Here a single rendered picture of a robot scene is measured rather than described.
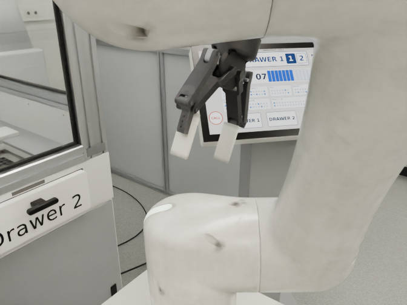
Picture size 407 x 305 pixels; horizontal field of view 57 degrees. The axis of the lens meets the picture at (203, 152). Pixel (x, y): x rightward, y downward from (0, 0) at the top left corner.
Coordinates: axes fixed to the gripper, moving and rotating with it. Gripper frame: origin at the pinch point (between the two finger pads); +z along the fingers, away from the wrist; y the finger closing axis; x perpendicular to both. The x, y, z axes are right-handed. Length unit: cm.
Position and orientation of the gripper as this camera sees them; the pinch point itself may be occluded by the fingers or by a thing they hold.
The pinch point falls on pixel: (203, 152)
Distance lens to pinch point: 61.5
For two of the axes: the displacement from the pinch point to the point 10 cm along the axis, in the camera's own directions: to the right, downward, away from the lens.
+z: -2.9, 9.5, 0.9
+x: -8.2, -2.9, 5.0
